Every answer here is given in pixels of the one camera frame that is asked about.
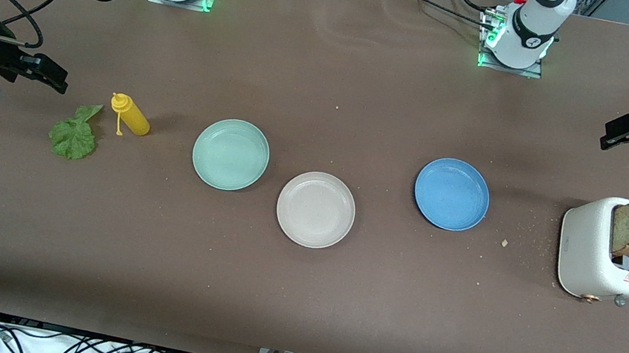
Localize light green plate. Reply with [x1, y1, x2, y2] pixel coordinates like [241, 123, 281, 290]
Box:
[186, 112, 276, 198]

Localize light brown bread slice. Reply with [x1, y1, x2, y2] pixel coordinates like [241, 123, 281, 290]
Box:
[604, 199, 629, 261]

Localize beige plate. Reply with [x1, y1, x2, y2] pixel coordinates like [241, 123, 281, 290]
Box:
[270, 164, 363, 255]

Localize green lettuce leaf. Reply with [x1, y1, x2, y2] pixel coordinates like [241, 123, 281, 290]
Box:
[45, 96, 105, 165]

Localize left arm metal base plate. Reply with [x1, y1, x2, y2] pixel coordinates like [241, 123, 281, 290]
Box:
[472, 7, 554, 81]

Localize blue plate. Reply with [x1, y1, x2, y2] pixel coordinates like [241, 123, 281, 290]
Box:
[408, 152, 497, 237]

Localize yellow mustard squeeze bottle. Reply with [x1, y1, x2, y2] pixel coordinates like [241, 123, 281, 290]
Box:
[105, 91, 156, 142]

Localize black cable on table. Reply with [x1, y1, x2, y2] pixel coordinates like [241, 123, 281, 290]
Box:
[375, 0, 503, 32]

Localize white toaster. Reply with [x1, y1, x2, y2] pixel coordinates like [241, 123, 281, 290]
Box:
[549, 188, 629, 310]

